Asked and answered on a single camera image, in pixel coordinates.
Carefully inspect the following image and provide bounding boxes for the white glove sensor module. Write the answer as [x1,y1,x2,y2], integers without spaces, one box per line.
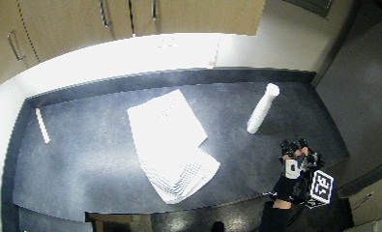
[284,159,303,180]

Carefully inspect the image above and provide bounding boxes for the white stick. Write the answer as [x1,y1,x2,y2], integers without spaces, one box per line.
[35,107,53,145]

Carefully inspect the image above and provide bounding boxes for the white cylindrical bottle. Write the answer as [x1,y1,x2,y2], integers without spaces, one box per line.
[247,82,283,135]

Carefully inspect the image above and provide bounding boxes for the black shoe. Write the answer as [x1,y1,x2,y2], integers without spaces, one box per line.
[211,220,227,232]

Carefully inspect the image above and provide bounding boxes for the white marker cube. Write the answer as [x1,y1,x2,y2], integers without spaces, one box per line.
[308,169,336,206]

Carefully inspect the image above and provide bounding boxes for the metal cabinet handle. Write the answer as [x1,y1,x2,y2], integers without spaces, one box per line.
[97,0,113,29]
[7,30,27,63]
[149,0,160,22]

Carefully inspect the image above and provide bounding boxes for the dark tall appliance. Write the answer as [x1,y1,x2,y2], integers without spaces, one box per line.
[313,13,382,198]

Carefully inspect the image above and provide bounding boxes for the white folded cloth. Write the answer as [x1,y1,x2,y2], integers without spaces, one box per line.
[127,89,223,205]

